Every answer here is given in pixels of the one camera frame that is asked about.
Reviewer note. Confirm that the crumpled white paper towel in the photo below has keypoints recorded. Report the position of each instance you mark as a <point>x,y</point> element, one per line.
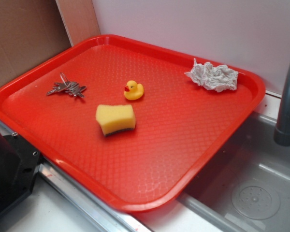
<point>218,78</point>

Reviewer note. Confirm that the silver key bunch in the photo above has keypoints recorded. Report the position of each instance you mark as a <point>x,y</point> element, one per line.
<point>71,88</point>

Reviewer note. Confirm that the yellow sponge with dark base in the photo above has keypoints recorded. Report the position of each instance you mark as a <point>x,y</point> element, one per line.
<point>115,118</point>

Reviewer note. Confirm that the yellow rubber duck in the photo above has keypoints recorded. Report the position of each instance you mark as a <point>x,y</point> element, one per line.
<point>133,90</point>

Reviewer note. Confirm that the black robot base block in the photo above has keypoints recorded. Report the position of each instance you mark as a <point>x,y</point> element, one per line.
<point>19,164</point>

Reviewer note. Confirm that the brown cardboard panel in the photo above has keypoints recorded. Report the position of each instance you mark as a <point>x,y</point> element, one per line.
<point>33,31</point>

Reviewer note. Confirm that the red plastic tray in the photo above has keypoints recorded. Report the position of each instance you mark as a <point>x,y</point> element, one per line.
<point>179,125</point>

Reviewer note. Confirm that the grey sink basin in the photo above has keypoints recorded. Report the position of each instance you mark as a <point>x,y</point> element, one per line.
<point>245,187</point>

